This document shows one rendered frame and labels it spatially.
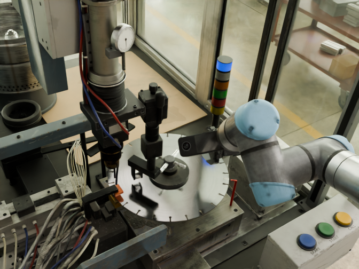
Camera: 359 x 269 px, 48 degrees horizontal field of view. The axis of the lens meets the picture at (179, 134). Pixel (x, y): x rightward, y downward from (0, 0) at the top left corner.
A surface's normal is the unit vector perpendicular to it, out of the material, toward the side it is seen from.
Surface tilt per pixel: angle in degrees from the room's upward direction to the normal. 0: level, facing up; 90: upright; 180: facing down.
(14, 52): 90
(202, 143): 51
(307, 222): 0
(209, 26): 90
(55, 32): 90
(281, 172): 40
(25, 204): 0
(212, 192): 0
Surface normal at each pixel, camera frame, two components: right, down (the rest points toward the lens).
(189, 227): 0.07, -0.76
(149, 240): 0.55, 0.57
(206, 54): -0.83, 0.32
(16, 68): 0.35, 0.62
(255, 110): 0.20, -0.20
